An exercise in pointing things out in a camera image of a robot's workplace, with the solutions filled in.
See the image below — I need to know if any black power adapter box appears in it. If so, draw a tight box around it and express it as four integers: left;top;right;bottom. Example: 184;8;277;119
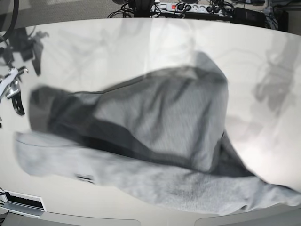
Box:
232;8;266;28

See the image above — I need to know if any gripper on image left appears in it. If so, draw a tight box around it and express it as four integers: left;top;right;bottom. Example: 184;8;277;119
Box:
0;66;29;116

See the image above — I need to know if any white power strip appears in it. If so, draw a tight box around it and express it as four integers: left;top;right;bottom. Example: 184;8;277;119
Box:
151;2;224;16

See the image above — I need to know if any grey t-shirt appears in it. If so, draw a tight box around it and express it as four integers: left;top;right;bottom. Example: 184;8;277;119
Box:
15;53;301;215

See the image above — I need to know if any table cable grommet box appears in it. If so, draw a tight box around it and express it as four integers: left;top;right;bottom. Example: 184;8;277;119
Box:
0;189;47;218

